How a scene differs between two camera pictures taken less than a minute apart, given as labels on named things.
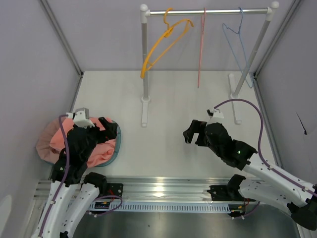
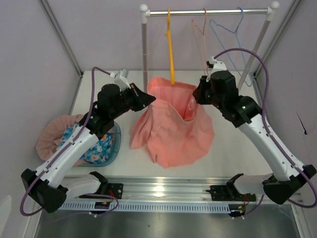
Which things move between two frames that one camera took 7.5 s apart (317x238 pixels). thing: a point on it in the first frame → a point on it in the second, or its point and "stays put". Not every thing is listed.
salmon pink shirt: (104, 152) → (172, 128)
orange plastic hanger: (166, 34) → (168, 34)
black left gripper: (110, 133) → (142, 99)
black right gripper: (196, 127) → (198, 93)
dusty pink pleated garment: (48, 153) stays put
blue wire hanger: (234, 41) → (210, 21)
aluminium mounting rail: (154, 188) stays put
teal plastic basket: (117, 147) stays put
